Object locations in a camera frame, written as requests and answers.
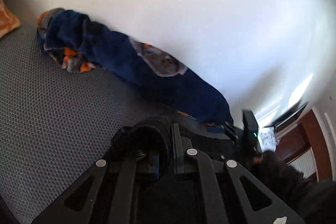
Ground black denim pants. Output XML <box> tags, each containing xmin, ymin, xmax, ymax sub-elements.
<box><xmin>111</xmin><ymin>117</ymin><xmax>236</xmax><ymax>162</ymax></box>

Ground right hand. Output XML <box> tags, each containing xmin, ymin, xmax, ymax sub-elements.
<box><xmin>250</xmin><ymin>150</ymin><xmax>282</xmax><ymax>169</ymax></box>

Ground brown wooden cabinet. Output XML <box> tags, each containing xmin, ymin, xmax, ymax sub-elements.
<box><xmin>274</xmin><ymin>108</ymin><xmax>335</xmax><ymax>180</ymax></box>

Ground white radiator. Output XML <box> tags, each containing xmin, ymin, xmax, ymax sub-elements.
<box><xmin>288</xmin><ymin>148</ymin><xmax>317</xmax><ymax>178</ymax></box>

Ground grey mesh mattress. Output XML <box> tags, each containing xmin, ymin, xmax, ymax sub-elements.
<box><xmin>1</xmin><ymin>26</ymin><xmax>178</xmax><ymax>223</ymax></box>

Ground blue floral blanket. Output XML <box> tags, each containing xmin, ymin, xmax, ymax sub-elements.
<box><xmin>37</xmin><ymin>8</ymin><xmax>234</xmax><ymax>126</ymax></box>

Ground white floral pillow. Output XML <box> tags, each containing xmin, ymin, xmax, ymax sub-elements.
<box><xmin>0</xmin><ymin>0</ymin><xmax>21</xmax><ymax>38</ymax></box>

